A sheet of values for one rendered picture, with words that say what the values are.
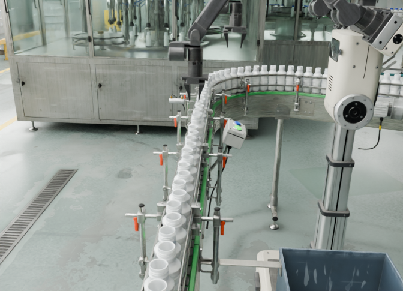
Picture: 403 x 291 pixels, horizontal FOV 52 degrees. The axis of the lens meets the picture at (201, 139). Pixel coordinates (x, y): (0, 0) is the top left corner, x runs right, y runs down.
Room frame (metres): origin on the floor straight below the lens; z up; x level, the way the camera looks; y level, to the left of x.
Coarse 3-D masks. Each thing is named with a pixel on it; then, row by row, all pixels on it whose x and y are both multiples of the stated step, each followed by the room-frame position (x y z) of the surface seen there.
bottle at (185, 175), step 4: (180, 172) 1.09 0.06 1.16; (184, 172) 1.09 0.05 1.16; (188, 172) 1.09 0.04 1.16; (180, 176) 1.06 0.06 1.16; (184, 176) 1.06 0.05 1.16; (188, 176) 1.07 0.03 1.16; (188, 180) 1.07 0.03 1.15; (188, 184) 1.07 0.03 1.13; (192, 184) 1.09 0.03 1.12; (188, 188) 1.06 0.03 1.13; (192, 188) 1.07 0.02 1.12; (188, 192) 1.05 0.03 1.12; (192, 192) 1.06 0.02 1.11; (192, 196) 1.06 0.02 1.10; (192, 200) 1.06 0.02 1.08; (192, 216) 1.06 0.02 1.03; (192, 220) 1.06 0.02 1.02
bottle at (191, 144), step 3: (186, 144) 1.31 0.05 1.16; (189, 144) 1.33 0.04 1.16; (192, 144) 1.33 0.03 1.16; (195, 144) 1.31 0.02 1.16; (186, 147) 1.31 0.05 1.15; (189, 147) 1.30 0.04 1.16; (192, 147) 1.30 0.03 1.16; (195, 147) 1.30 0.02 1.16; (195, 150) 1.30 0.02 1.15; (195, 153) 1.30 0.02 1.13; (195, 156) 1.30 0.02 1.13; (198, 156) 1.31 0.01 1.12; (195, 159) 1.29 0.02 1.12; (198, 159) 1.30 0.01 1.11; (198, 162) 1.30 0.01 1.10; (198, 165) 1.30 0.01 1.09; (198, 177) 1.30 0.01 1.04; (198, 180) 1.30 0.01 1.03
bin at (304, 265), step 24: (240, 264) 0.98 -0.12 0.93; (264, 264) 0.98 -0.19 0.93; (288, 264) 1.03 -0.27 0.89; (312, 264) 1.02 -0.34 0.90; (336, 264) 1.02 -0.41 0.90; (360, 264) 1.02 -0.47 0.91; (384, 264) 1.01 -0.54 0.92; (288, 288) 0.86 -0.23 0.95; (312, 288) 1.02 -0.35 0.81; (336, 288) 1.02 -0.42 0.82; (360, 288) 1.02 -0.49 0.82; (384, 288) 0.98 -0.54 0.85
